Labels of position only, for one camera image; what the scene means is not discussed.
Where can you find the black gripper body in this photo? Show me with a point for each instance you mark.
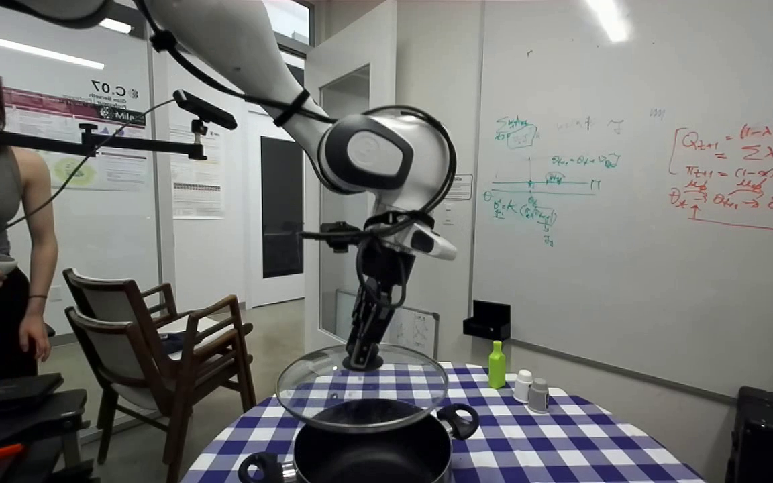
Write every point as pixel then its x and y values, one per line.
pixel 383 270

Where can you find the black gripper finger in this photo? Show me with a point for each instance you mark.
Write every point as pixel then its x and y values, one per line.
pixel 361 343
pixel 387 313

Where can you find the glass pot lid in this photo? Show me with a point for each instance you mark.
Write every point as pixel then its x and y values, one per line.
pixel 315 390

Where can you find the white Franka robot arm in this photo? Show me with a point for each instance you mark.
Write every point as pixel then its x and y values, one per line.
pixel 226 36

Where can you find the black cooking pot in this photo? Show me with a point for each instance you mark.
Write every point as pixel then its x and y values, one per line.
pixel 369 451

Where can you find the small leaning white board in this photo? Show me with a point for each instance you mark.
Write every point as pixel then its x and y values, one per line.
pixel 416 334

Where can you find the white door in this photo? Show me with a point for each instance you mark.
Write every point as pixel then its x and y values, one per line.
pixel 311 295

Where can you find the dark glass door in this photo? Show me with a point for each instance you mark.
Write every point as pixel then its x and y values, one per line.
pixel 279 204

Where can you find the small green bottle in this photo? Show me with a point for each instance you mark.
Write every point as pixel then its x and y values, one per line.
pixel 496 369

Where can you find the white shaker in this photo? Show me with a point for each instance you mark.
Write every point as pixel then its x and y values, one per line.
pixel 520 388

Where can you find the gray shaker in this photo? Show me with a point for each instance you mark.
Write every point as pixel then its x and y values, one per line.
pixel 538 394

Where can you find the blue white checkered tablecloth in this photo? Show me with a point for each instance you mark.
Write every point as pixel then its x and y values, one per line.
pixel 565 445

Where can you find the wooden armchair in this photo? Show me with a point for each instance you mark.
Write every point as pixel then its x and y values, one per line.
pixel 118 350
pixel 99 291

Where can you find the whiteboard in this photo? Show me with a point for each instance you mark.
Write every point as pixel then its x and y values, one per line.
pixel 637 270

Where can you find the black clamp orange tip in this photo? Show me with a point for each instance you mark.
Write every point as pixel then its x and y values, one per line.
pixel 0 451

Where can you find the ceiling light strip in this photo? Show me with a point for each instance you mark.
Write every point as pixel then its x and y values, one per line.
pixel 39 52

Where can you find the black wall-mounted box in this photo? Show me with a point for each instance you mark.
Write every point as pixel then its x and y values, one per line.
pixel 485 319

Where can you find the black camera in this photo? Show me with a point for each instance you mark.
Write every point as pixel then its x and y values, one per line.
pixel 205 109

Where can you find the white wall poster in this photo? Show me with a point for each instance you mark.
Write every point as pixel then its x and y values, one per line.
pixel 108 169

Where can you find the red striped wall banner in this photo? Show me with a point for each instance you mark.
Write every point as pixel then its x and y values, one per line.
pixel 65 106

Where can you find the black camera boom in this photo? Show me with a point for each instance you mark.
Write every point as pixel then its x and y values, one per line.
pixel 47 141

